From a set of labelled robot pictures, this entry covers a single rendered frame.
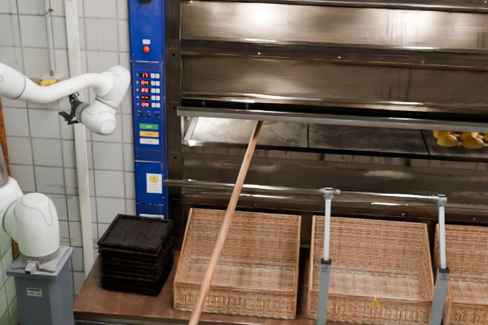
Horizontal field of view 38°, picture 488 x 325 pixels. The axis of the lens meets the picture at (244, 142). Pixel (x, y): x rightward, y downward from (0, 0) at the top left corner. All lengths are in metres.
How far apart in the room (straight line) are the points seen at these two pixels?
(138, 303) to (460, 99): 1.73
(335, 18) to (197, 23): 0.61
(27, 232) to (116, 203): 0.93
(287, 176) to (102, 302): 1.05
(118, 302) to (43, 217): 0.75
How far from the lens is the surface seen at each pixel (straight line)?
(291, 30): 3.21
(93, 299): 3.44
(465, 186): 3.58
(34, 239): 2.84
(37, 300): 2.98
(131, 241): 3.36
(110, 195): 3.66
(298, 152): 3.41
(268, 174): 3.48
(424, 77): 3.34
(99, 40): 3.36
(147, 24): 3.26
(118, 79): 2.96
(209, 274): 2.66
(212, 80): 3.31
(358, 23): 3.22
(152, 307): 3.36
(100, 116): 2.94
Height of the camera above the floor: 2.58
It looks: 24 degrees down
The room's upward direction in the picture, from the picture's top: 2 degrees clockwise
